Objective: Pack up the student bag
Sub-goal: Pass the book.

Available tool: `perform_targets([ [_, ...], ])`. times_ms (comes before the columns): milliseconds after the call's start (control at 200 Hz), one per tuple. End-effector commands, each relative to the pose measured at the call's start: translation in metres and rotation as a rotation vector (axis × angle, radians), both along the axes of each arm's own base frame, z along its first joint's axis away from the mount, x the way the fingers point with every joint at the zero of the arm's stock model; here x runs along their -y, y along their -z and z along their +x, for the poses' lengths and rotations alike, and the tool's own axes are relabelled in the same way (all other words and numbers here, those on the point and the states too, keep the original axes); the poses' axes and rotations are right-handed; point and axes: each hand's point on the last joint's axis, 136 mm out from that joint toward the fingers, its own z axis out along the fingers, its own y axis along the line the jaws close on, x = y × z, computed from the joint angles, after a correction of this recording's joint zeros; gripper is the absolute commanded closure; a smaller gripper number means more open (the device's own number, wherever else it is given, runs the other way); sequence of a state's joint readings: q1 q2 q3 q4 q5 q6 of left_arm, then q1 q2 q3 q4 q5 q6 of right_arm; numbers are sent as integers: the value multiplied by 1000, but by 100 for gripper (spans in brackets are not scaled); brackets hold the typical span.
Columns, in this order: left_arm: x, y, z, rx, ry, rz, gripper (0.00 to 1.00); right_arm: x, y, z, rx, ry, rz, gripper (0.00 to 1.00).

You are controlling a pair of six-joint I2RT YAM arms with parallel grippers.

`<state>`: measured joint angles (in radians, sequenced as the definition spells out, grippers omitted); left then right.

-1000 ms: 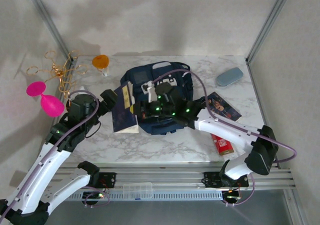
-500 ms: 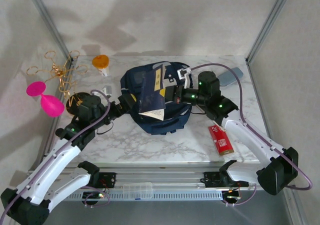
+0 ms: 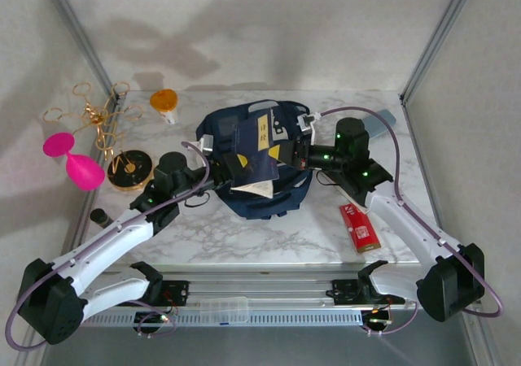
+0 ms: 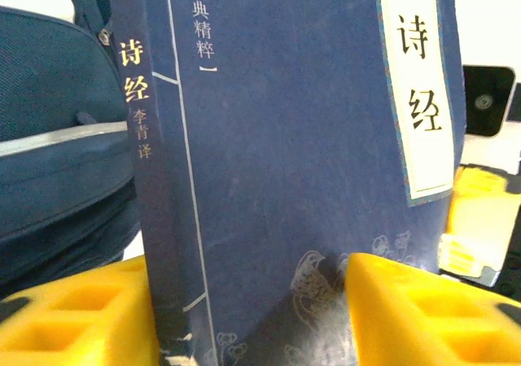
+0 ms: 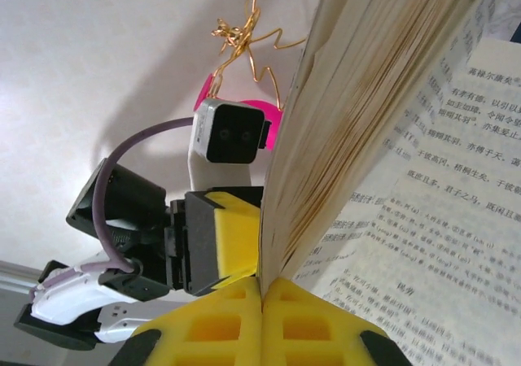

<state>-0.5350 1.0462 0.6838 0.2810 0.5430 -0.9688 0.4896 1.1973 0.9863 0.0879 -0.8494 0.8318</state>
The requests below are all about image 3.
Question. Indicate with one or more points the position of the dark navy poetry book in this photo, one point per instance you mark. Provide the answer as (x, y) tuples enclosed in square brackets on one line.
[(252, 166)]

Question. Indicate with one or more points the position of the navy blue backpack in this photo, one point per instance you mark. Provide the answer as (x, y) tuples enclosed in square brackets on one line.
[(252, 207)]

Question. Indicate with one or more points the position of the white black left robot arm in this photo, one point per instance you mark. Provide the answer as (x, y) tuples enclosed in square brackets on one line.
[(110, 240)]

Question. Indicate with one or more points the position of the orange pill bottle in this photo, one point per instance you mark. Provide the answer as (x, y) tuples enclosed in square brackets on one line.
[(163, 99)]

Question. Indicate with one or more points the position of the red rectangular box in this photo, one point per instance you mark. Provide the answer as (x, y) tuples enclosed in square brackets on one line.
[(360, 227)]

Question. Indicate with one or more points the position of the black cylinder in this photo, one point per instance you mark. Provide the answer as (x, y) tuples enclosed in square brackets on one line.
[(102, 218)]

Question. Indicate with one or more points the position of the pink plastic goblet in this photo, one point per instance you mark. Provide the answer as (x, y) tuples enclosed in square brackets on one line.
[(83, 172)]

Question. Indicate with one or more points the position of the black controller board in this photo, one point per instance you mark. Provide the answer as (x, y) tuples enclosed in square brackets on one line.
[(152, 319), (376, 319)]

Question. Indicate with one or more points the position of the aluminium side rail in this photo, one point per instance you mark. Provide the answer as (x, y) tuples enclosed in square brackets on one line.
[(79, 227), (420, 146)]

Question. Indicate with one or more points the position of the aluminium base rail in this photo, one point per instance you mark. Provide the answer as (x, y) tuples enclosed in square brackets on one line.
[(264, 288)]

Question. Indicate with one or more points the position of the aluminium frame post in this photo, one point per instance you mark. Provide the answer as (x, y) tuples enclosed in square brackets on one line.
[(439, 36), (73, 20)]

